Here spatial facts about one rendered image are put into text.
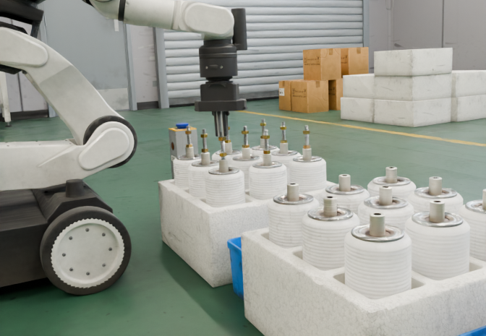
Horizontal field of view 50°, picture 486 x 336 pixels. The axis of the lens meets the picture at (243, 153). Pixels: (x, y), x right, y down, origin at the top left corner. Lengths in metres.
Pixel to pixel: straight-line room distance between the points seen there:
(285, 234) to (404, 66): 3.03
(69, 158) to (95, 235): 0.24
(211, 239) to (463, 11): 6.54
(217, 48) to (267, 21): 5.92
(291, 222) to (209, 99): 0.40
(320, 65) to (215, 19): 3.96
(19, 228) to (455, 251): 0.90
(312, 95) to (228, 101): 3.87
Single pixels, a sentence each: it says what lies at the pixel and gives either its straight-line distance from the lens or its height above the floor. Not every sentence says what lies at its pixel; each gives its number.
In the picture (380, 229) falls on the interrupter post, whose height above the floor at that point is 0.26.
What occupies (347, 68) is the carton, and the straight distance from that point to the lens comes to 5.35.
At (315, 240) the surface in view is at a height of 0.22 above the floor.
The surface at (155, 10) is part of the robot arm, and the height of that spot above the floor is 0.63.
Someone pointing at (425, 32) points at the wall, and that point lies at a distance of 7.91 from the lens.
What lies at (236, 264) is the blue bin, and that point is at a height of 0.08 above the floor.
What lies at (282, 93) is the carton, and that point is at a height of 0.17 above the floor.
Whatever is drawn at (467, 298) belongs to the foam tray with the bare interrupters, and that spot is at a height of 0.16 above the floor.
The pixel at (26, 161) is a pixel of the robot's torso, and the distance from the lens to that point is 1.43.
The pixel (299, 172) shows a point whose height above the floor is 0.23.
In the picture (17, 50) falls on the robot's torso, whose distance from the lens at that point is 1.38.
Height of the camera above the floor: 0.51
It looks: 10 degrees down
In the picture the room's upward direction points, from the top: 3 degrees counter-clockwise
